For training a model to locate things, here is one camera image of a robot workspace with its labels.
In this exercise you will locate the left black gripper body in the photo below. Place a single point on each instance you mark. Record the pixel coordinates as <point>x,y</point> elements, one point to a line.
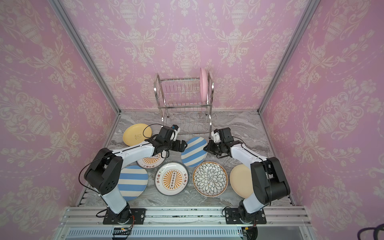
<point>175,145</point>

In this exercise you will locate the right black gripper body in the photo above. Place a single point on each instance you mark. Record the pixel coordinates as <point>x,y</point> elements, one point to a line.
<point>214,147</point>

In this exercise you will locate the blue striped plate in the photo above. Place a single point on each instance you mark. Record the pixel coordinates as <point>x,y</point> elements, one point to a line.
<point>194,154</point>
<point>132,182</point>

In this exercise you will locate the pink plate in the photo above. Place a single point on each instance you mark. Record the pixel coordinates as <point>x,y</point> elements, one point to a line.
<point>205,84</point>

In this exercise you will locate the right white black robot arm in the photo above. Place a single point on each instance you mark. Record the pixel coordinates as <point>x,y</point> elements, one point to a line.
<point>269,181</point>

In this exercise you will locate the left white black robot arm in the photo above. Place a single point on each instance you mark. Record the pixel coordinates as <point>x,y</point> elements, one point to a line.
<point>103,173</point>

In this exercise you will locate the upper orange sunburst plate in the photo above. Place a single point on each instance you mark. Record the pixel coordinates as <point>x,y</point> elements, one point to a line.
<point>151,162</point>

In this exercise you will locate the orange sunburst plate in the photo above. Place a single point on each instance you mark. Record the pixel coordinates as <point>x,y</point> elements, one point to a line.
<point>151,162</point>
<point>171,178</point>

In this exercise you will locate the lower orange sunburst plate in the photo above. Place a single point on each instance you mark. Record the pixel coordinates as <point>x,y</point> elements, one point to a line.
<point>171,178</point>

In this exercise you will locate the beige plate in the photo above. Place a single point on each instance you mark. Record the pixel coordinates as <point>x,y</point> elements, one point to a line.
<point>241,181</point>

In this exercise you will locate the yellow plate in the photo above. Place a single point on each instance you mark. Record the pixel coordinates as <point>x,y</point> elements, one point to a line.
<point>136,134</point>

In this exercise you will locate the small electronics board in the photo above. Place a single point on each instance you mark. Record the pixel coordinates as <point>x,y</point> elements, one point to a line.
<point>122,231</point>

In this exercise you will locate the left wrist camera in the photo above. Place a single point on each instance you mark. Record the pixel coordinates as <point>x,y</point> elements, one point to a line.
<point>175,133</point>

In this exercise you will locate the chrome wire dish rack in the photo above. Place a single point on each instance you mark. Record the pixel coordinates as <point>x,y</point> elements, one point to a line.
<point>179,103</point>

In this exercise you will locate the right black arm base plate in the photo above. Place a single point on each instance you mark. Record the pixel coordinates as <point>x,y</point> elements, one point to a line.
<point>233,217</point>

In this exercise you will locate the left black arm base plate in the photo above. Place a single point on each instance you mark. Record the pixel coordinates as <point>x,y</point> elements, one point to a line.
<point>135,217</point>

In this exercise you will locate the aluminium rail frame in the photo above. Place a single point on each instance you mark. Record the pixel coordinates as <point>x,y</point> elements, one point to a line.
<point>187,223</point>

